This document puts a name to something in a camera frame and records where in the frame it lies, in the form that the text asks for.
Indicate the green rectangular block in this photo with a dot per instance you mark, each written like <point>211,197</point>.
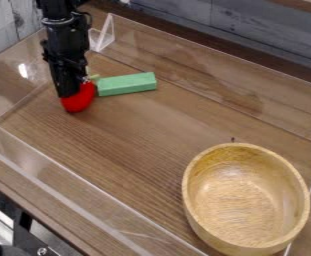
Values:
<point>126,84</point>

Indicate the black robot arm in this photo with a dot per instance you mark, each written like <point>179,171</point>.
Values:
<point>59,8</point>

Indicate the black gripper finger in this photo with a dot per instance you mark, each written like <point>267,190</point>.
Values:
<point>87,78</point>
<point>67,79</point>

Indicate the red plush strawberry toy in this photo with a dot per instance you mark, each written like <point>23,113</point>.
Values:
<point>80,101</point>

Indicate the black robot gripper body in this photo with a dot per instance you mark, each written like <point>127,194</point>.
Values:
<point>67,41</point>

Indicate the light wooden bowl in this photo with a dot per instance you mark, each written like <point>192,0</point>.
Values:
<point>246,199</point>

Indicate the clear acrylic table enclosure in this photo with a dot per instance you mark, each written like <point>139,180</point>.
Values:
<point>96,174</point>

